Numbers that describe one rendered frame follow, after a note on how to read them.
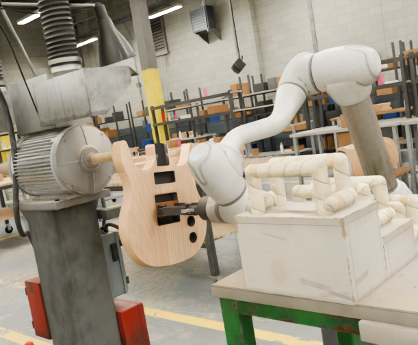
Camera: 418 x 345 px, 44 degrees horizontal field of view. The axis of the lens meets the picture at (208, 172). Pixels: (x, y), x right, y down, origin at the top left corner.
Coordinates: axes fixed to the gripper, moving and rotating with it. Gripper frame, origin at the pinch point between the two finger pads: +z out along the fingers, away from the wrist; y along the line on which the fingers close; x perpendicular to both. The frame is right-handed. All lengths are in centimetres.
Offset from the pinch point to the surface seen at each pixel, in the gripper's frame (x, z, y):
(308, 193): 4, -60, -10
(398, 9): 320, 345, 1065
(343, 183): 7, -74, -18
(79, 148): 22.9, 30.5, -11.4
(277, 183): 7, -57, -18
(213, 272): -67, 138, 164
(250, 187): 8, -56, -27
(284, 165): 12, -66, -27
